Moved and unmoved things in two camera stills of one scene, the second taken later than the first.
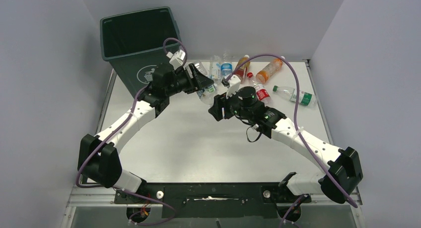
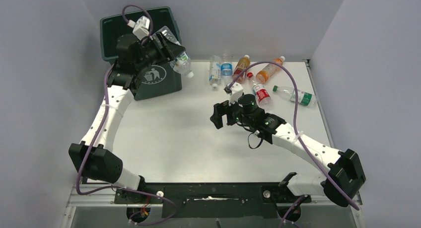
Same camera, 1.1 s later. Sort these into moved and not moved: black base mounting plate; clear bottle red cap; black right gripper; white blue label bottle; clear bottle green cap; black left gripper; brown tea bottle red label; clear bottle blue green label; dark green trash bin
Moved: black right gripper; black left gripper; clear bottle blue green label
Not moved: clear bottle green cap; white blue label bottle; clear bottle red cap; black base mounting plate; brown tea bottle red label; dark green trash bin
